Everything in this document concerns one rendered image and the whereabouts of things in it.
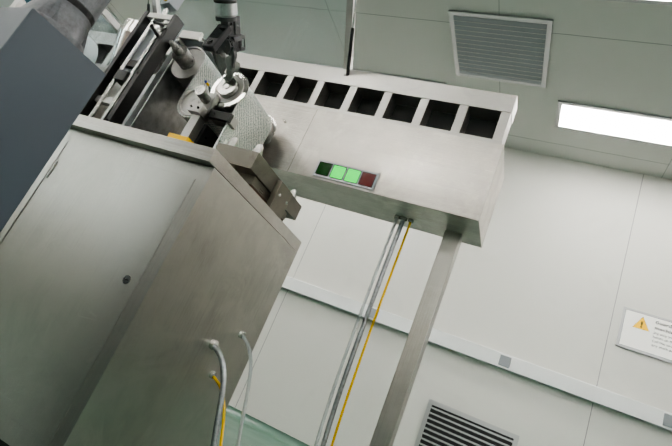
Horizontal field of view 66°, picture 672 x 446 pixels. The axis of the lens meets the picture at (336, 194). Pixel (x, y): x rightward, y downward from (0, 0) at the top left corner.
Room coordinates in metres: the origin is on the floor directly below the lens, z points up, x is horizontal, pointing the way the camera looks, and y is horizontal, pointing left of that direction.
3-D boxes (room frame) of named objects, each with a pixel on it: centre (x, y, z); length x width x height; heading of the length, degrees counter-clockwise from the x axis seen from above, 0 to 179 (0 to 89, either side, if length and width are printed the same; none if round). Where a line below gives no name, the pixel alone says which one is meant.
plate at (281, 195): (1.70, 0.17, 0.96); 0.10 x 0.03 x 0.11; 154
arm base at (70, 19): (1.05, 0.72, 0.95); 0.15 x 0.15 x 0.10
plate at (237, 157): (1.73, 0.26, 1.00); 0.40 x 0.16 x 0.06; 154
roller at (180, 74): (1.89, 0.66, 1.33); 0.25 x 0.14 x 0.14; 154
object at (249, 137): (1.74, 0.38, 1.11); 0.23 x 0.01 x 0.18; 154
